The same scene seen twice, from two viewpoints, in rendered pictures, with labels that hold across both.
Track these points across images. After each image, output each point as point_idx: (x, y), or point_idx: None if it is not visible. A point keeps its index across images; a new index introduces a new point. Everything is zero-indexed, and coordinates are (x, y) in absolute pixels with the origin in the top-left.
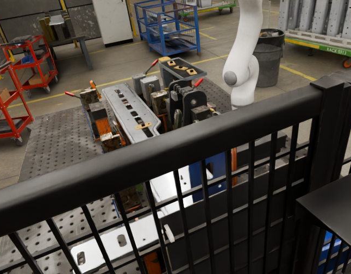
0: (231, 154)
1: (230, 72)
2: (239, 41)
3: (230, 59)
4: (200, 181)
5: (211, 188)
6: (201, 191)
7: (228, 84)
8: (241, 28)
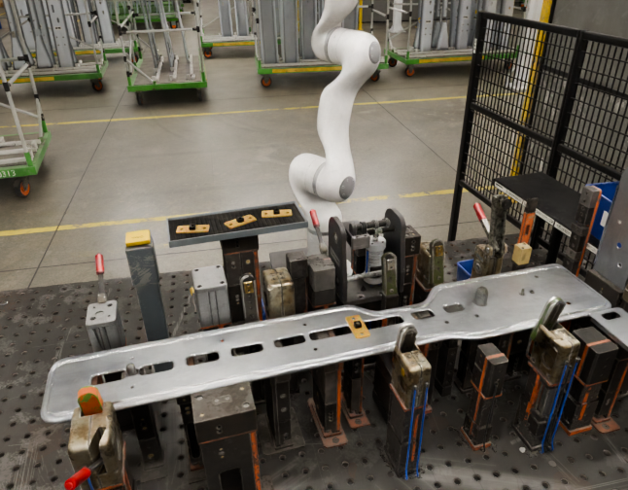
0: (618, 186)
1: (347, 179)
2: (340, 131)
3: (338, 161)
4: None
5: (627, 225)
6: None
7: (345, 198)
8: (342, 112)
